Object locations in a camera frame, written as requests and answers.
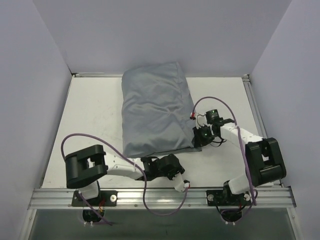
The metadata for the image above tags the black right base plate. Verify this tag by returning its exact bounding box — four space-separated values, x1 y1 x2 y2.
206 189 252 207

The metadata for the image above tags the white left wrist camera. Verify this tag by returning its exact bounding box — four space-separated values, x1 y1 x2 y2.
171 173 190 193

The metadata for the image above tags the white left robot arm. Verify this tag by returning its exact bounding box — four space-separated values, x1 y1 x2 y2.
65 144 190 206

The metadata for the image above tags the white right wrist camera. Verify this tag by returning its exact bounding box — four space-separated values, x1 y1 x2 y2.
195 114 207 129

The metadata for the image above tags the aluminium rail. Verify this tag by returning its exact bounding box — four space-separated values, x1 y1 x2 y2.
28 185 296 210
242 75 286 188

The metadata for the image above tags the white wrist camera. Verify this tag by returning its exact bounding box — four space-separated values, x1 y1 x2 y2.
195 114 207 129
171 173 190 193

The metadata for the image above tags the aluminium right side rail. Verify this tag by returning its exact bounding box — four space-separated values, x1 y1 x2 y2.
242 75 286 188

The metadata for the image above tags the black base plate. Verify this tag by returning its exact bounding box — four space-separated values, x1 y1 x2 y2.
206 189 252 207
71 190 118 207

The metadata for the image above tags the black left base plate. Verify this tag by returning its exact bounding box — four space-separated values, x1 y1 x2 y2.
71 190 118 207

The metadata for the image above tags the grey pillowcase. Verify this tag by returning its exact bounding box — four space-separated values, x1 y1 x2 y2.
121 62 198 158

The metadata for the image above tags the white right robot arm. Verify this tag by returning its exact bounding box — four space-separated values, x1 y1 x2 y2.
190 109 287 205

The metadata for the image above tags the aluminium front rail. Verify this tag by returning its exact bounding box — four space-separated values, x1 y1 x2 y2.
28 185 296 210

